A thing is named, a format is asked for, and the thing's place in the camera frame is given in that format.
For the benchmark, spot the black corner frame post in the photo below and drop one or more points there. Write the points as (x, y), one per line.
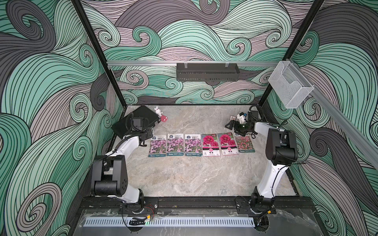
(307, 21)
(98, 50)

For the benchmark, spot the white rabbit figurine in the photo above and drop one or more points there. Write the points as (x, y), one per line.
(158, 111)

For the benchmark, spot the black wall tray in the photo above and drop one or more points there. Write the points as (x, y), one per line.
(207, 73)

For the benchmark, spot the aluminium rail back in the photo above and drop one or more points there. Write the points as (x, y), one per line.
(114, 63)

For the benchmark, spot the white slotted cable duct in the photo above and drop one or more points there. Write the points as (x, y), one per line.
(172, 222)

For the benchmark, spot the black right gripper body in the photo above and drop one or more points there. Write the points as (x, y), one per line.
(240, 128)

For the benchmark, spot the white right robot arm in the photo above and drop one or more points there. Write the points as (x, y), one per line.
(280, 151)

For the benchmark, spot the black corner frame post left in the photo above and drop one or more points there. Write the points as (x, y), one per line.
(98, 50)

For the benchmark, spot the hollyhock seed packet pink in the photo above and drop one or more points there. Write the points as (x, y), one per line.
(227, 144)

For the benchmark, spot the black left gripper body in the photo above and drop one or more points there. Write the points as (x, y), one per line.
(147, 133)

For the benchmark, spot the aluminium rail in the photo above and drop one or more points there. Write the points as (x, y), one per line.
(114, 63)
(351, 108)

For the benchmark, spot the black corner frame post right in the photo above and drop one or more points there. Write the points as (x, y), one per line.
(307, 21)

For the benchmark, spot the pink mushroom toy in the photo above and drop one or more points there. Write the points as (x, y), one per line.
(163, 118)

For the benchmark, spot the aluminium rail right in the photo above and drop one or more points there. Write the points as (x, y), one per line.
(351, 108)

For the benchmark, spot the clear acrylic wall holder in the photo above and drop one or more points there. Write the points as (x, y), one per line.
(290, 84)

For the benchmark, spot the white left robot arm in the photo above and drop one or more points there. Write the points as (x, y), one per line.
(109, 172)

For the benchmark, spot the black metal case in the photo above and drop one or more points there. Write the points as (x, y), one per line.
(120, 129)

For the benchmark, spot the mixed daisy flower seed packet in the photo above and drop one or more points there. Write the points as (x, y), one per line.
(244, 144)

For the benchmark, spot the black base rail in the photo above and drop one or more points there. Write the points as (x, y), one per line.
(165, 205)

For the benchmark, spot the pink cosmos seed packet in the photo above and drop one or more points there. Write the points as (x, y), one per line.
(158, 146)
(193, 145)
(175, 145)

